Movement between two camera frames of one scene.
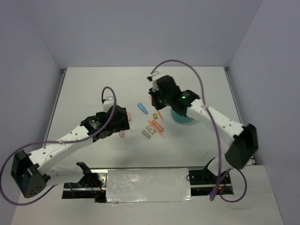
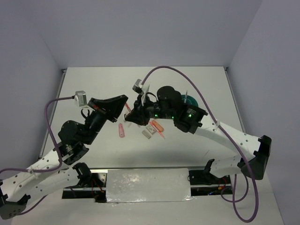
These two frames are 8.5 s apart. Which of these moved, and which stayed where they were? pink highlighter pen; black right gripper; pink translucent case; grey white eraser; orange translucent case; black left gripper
Moved: black right gripper; black left gripper
Stayed: orange translucent case; pink translucent case; pink highlighter pen; grey white eraser
